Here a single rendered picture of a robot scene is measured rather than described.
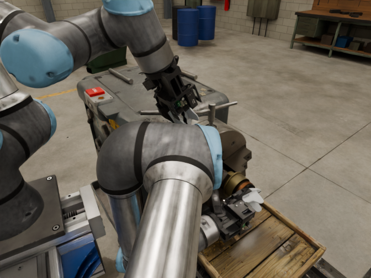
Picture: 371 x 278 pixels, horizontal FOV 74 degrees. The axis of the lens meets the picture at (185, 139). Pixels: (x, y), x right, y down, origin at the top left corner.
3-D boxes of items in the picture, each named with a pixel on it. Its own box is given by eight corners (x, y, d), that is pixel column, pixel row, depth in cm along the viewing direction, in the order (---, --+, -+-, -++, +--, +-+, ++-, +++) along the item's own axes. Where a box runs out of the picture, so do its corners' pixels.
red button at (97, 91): (85, 94, 101) (84, 89, 99) (100, 90, 104) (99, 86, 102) (90, 99, 97) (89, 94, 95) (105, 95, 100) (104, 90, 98)
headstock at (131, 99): (89, 145, 137) (70, 77, 115) (162, 120, 160) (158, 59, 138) (137, 215, 97) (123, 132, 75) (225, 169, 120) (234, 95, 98)
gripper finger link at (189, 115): (199, 135, 64) (187, 110, 57) (185, 126, 68) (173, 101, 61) (207, 127, 64) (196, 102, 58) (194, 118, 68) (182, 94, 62)
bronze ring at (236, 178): (217, 173, 78) (239, 190, 72) (238, 162, 83) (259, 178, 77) (215, 193, 84) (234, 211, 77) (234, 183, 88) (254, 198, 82)
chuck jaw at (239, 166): (216, 156, 88) (239, 138, 92) (217, 165, 92) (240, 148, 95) (238, 172, 81) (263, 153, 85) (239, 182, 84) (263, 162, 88)
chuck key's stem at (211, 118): (211, 132, 84) (212, 101, 77) (215, 134, 82) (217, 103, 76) (205, 133, 83) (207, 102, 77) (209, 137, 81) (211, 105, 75)
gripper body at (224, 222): (253, 226, 72) (222, 248, 66) (233, 207, 78) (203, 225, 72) (258, 208, 67) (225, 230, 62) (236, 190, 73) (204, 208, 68)
